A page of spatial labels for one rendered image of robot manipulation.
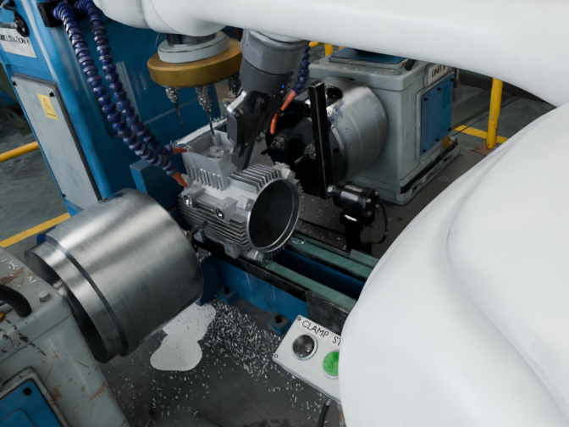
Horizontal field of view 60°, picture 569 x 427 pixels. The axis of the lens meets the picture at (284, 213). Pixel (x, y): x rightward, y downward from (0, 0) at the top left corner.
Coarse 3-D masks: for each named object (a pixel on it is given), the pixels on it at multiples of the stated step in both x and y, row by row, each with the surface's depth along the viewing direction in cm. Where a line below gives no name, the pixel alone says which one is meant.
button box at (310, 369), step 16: (304, 320) 67; (288, 336) 67; (320, 336) 65; (336, 336) 64; (288, 352) 66; (320, 352) 64; (288, 368) 65; (304, 368) 64; (320, 368) 63; (320, 384) 62; (336, 384) 61; (336, 400) 61
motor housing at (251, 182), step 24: (264, 168) 100; (216, 192) 101; (240, 192) 97; (264, 192) 112; (288, 192) 106; (192, 216) 105; (240, 216) 96; (264, 216) 112; (288, 216) 108; (216, 240) 104; (240, 240) 97; (264, 240) 107; (288, 240) 107
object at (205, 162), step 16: (192, 144) 105; (208, 144) 108; (224, 144) 108; (192, 160) 102; (208, 160) 98; (224, 160) 97; (256, 160) 104; (192, 176) 105; (208, 176) 101; (224, 176) 98
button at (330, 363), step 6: (330, 354) 62; (336, 354) 62; (324, 360) 62; (330, 360) 62; (336, 360) 62; (324, 366) 62; (330, 366) 62; (336, 366) 61; (330, 372) 61; (336, 372) 61
